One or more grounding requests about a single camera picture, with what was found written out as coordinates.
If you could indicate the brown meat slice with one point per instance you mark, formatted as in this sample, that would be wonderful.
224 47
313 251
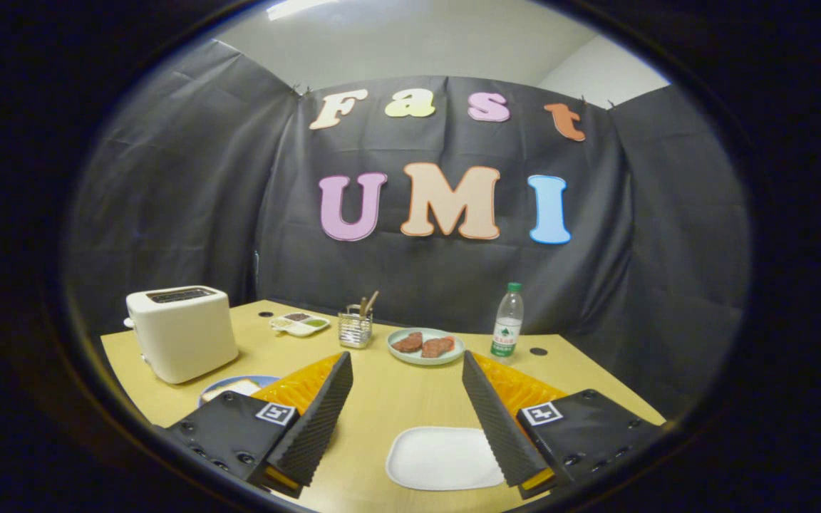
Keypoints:
438 347
408 343

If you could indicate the wooden spoon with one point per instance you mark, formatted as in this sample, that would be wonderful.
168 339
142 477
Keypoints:
372 301

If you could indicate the blue round plate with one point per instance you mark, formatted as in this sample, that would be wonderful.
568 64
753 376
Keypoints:
271 381

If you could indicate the clear plastic water bottle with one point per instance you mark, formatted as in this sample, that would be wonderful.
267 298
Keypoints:
507 331

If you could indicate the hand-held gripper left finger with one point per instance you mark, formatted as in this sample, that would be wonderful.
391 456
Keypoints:
314 427

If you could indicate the bread slice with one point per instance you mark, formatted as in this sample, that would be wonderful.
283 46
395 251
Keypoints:
236 388

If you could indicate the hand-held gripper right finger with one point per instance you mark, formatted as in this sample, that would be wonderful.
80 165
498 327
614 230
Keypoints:
499 420

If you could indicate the ceiling light panel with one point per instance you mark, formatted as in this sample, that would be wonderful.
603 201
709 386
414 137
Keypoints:
296 7

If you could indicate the white rectangular plate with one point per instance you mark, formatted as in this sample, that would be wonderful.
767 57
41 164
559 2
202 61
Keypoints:
439 459

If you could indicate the pale green round plate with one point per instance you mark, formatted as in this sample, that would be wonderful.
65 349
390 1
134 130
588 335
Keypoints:
417 360

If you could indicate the white toaster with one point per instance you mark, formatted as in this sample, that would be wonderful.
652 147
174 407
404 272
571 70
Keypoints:
182 342

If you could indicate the white divided condiment dish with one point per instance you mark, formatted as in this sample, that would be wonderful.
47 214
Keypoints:
303 328

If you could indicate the black backdrop cloth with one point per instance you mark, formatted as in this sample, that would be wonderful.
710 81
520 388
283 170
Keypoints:
189 199

